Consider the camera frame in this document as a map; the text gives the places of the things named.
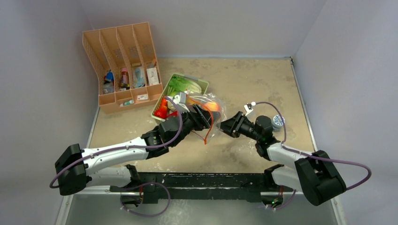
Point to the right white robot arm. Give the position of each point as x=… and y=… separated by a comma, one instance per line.
x=313, y=174

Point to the light green plastic basket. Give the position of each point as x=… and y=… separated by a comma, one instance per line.
x=202, y=83

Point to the green white glue stick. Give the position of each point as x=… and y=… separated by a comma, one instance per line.
x=126, y=103

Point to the white packaged item card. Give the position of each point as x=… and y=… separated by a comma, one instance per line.
x=152, y=75

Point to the fake napa cabbage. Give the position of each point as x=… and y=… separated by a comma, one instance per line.
x=180, y=84

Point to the pink plastic file organizer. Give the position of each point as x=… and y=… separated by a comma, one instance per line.
x=126, y=65

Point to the light blue packet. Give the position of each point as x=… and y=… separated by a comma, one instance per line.
x=139, y=77

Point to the white staples box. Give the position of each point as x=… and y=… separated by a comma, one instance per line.
x=142, y=97

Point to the clear zip top bag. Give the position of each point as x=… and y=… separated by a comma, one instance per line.
x=207, y=135

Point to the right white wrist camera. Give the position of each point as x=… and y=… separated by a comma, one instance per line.
x=249, y=108

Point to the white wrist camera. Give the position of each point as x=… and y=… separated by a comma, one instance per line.
x=249, y=108
x=180, y=101

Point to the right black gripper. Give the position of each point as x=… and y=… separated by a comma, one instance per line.
x=236, y=124

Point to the fake red bell pepper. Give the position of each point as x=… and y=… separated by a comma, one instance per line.
x=162, y=111

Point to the blue object in organizer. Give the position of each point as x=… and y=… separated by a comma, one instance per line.
x=109, y=77

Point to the fake peach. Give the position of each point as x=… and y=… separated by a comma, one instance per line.
x=213, y=107

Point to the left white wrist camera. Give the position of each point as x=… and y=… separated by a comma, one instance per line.
x=180, y=101

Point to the blue white bottle cap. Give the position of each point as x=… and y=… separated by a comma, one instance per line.
x=277, y=122

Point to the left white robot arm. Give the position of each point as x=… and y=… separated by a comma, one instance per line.
x=76, y=167

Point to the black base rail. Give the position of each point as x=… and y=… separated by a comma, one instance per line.
x=153, y=186

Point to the fake red chili pepper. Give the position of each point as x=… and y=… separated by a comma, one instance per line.
x=173, y=114

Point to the pink capped bottle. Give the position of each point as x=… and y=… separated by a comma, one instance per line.
x=124, y=79

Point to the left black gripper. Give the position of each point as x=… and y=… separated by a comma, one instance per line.
x=197, y=118

